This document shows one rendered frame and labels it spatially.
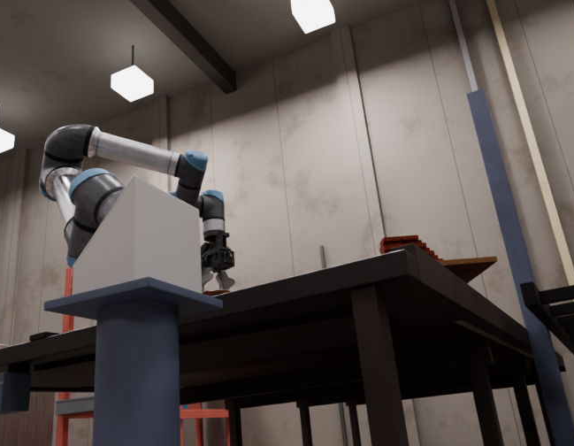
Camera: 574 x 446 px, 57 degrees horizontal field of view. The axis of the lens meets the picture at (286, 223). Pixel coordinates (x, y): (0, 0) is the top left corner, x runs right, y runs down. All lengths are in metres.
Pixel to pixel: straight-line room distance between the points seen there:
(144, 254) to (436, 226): 6.04
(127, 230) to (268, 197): 6.84
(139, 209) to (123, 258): 0.11
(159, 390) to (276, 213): 6.76
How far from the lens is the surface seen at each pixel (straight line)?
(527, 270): 3.13
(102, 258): 1.18
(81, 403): 5.41
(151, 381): 1.12
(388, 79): 8.07
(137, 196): 1.18
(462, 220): 6.98
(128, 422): 1.11
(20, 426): 7.08
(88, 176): 1.38
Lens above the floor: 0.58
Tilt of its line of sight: 21 degrees up
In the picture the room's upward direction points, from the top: 6 degrees counter-clockwise
